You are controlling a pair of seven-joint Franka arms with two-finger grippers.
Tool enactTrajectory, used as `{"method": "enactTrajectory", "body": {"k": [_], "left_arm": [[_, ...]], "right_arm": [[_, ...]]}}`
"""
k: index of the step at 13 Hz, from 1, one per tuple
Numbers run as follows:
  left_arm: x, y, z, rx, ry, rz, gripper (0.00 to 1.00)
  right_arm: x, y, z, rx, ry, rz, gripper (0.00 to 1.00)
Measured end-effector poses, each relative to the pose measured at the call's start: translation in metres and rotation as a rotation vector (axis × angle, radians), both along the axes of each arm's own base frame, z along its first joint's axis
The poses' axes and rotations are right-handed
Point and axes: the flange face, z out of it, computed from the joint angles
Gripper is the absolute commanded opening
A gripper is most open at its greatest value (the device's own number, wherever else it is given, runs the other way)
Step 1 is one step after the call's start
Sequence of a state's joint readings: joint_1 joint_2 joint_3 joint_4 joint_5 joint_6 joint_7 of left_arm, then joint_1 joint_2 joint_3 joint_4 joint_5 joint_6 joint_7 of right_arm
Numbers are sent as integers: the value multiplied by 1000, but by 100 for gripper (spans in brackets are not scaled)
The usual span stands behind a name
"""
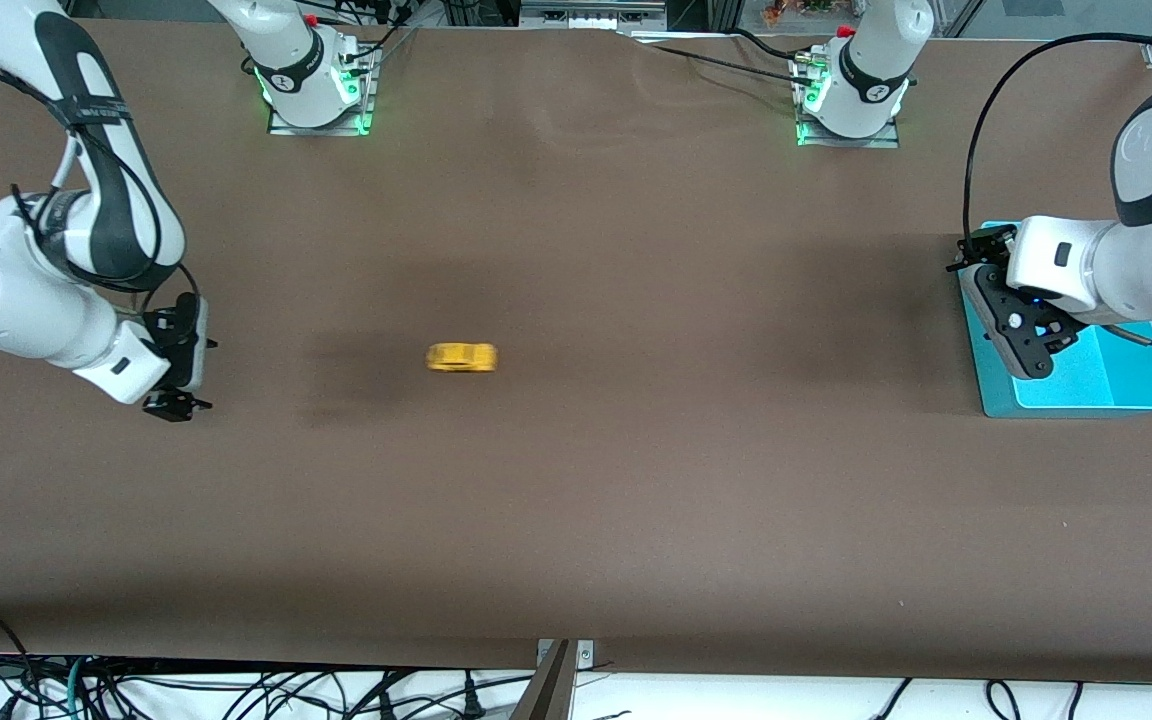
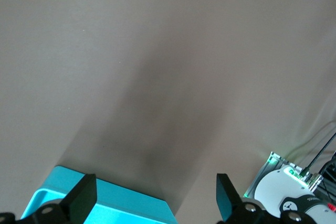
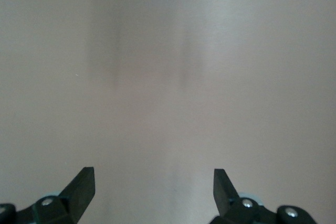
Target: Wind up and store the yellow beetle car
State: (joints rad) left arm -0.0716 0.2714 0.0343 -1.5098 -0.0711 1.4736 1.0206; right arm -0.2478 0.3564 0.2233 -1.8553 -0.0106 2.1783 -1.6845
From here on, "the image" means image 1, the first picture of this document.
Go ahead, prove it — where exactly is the small metal table bracket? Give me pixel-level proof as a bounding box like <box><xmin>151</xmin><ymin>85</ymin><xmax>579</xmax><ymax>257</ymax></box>
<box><xmin>536</xmin><ymin>639</ymin><xmax>596</xmax><ymax>667</ymax></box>

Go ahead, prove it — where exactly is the dark metal bar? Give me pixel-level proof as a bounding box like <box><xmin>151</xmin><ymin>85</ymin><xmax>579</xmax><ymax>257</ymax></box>
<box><xmin>510</xmin><ymin>640</ymin><xmax>578</xmax><ymax>720</ymax></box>

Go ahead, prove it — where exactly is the long black table cable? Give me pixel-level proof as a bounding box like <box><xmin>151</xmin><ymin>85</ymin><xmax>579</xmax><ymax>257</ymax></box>
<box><xmin>634</xmin><ymin>28</ymin><xmax>821</xmax><ymax>89</ymax></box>

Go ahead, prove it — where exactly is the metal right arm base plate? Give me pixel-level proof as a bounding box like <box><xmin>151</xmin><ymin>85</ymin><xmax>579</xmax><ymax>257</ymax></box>
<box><xmin>266</xmin><ymin>48</ymin><xmax>377</xmax><ymax>137</ymax></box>

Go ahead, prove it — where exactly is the yellow toy beetle car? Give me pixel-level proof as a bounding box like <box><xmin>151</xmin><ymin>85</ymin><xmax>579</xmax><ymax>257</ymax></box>
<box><xmin>424</xmin><ymin>342</ymin><xmax>500</xmax><ymax>375</ymax></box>

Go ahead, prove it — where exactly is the aluminium frame rail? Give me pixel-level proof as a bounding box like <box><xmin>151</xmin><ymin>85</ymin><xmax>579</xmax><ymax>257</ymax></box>
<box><xmin>519</xmin><ymin>0</ymin><xmax>669</xmax><ymax>30</ymax></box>

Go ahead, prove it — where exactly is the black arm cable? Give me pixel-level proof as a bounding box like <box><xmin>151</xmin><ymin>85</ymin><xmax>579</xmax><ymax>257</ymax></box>
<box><xmin>10</xmin><ymin>70</ymin><xmax>203</xmax><ymax>321</ymax></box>
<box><xmin>962</xmin><ymin>32</ymin><xmax>1152</xmax><ymax>347</ymax></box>

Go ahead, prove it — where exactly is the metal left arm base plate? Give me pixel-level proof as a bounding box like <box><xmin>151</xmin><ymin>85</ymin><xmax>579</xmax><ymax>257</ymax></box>
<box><xmin>794</xmin><ymin>58</ymin><xmax>903</xmax><ymax>150</ymax></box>

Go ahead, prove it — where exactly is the teal plastic bin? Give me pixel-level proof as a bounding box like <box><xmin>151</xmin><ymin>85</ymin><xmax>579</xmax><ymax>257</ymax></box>
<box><xmin>956</xmin><ymin>220</ymin><xmax>1152</xmax><ymax>419</ymax></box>

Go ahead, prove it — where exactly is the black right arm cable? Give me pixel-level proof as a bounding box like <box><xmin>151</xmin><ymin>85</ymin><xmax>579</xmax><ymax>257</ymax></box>
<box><xmin>10</xmin><ymin>70</ymin><xmax>203</xmax><ymax>321</ymax></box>

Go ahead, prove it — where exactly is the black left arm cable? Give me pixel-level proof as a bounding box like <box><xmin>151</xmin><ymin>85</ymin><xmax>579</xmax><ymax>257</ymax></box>
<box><xmin>962</xmin><ymin>32</ymin><xmax>1152</xmax><ymax>347</ymax></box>

